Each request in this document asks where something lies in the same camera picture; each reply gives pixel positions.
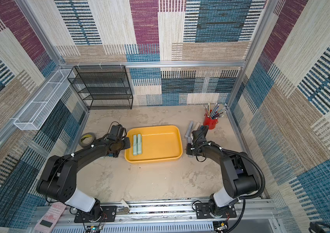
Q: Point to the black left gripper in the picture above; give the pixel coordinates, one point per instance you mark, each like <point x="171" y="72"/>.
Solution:
<point x="127" y="140"/>

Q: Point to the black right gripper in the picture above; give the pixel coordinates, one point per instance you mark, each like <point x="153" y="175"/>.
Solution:
<point x="193" y="150"/>

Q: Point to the yellow plastic storage tray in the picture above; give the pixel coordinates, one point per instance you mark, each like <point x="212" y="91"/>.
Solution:
<point x="159" y="144"/>

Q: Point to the grey pruning pliers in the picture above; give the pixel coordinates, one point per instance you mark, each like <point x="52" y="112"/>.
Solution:
<point x="189" y="147"/>
<point x="189" y="129"/>

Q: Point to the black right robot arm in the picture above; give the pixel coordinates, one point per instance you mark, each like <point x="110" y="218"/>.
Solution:
<point x="242" y="178"/>

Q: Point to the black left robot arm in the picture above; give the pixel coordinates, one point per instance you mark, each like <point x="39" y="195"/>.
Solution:
<point x="58" y="180"/>

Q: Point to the red pen holder cup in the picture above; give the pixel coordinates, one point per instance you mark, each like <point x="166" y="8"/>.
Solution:
<point x="210" y="122"/>

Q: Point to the black yellow tape roll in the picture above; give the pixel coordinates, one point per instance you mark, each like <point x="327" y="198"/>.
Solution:
<point x="87" y="139"/>

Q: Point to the pink calculator device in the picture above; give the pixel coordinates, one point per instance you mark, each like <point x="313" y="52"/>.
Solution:
<point x="49" y="220"/>

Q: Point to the black wire mesh shelf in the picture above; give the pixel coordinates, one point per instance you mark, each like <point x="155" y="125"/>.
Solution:
<point x="102" y="87"/>

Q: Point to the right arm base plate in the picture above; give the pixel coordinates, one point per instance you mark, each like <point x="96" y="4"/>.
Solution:
<point x="207" y="211"/>

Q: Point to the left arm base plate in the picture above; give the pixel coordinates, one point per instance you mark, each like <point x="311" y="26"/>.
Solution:
<point x="100" y="214"/>

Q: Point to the white wire mesh basket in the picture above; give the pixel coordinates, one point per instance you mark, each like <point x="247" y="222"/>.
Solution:
<point x="38" y="110"/>

